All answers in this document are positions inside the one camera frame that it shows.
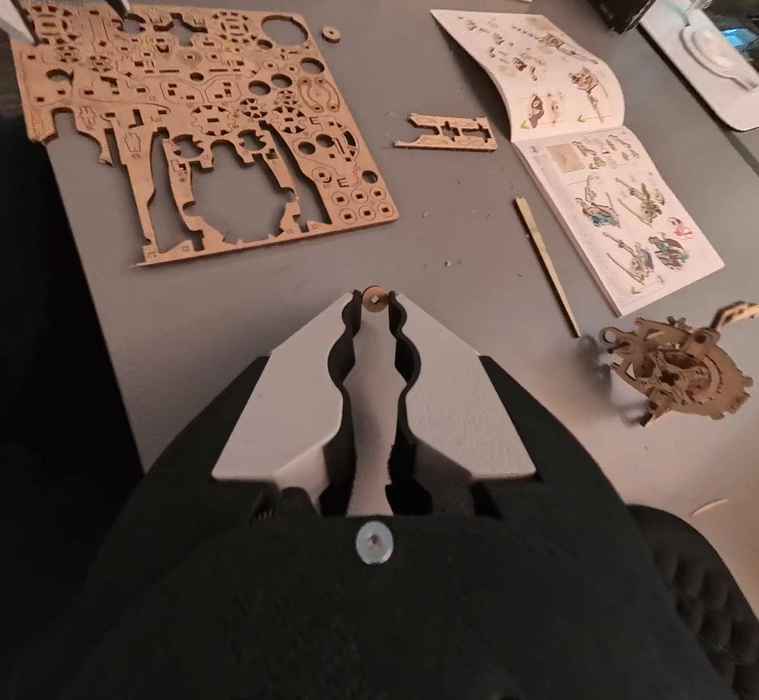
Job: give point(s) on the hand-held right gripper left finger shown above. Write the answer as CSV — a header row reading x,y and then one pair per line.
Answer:
x,y
278,415

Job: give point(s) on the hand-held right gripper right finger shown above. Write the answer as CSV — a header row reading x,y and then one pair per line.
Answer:
x,y
468,415

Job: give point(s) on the small round wooden disc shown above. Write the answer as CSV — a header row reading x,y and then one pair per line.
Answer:
x,y
375,301

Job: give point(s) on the laser-cut wooden parts sheet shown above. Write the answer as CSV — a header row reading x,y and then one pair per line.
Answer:
x,y
139,202

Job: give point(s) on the wooden gear model assembly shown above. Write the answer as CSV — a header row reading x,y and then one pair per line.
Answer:
x,y
670,365

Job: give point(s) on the thin wooden stick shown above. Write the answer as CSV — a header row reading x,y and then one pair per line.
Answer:
x,y
542,255

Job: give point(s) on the small wooden sliver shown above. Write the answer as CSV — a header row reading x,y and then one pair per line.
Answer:
x,y
708,507

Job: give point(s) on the open instruction booklet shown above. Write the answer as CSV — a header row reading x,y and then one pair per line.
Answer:
x,y
593,190

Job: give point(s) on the forked flat wooden part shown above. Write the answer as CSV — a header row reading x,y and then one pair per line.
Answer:
x,y
443,137

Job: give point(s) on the black textured pad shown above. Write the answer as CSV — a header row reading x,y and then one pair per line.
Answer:
x,y
705,587

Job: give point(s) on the white desk stand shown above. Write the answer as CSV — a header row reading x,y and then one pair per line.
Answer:
x,y
729,101

